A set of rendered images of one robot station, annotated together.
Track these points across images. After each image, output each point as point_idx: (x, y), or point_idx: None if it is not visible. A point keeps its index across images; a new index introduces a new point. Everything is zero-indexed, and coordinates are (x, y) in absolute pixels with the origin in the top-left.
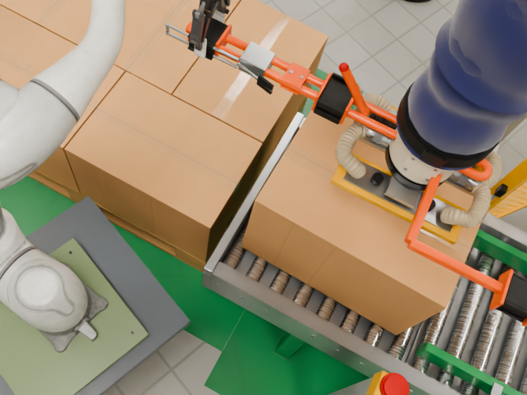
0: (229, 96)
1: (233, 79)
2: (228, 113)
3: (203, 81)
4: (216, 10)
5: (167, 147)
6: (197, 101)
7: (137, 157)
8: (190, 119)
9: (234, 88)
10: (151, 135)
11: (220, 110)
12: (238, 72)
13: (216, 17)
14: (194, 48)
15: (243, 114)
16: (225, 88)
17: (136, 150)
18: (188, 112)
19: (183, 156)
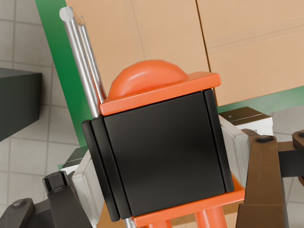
0: (238, 38)
1: (260, 24)
2: (220, 53)
3: (233, 0)
4: (247, 147)
5: (138, 35)
6: (207, 15)
7: (104, 21)
8: (183, 27)
9: (252, 34)
10: (135, 11)
11: (217, 44)
12: (272, 21)
13: (228, 147)
14: (68, 174)
15: (230, 67)
16: (244, 26)
17: (111, 12)
18: (188, 19)
19: (143, 56)
